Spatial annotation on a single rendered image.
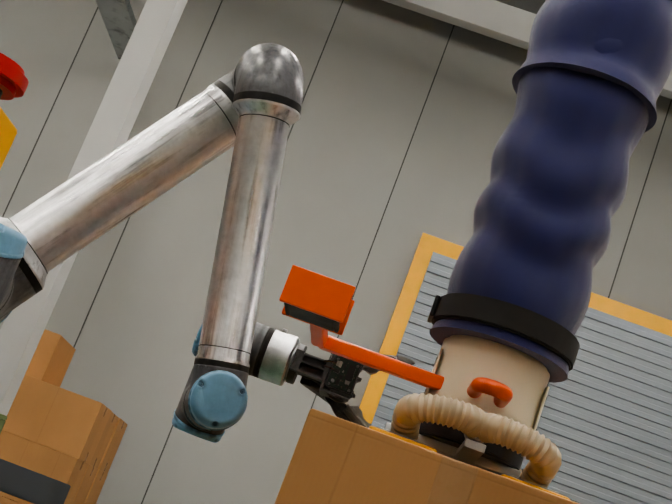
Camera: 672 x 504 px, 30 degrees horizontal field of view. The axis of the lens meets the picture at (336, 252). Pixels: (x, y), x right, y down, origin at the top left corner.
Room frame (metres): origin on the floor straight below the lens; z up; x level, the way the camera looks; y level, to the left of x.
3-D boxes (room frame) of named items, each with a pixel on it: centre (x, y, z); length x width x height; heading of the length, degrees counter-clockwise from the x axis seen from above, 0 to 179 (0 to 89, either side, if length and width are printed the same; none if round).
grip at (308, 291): (1.60, 0.00, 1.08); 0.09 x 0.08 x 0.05; 85
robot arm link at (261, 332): (2.16, 0.11, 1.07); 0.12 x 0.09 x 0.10; 85
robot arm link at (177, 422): (2.15, 0.11, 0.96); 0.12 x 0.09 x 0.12; 8
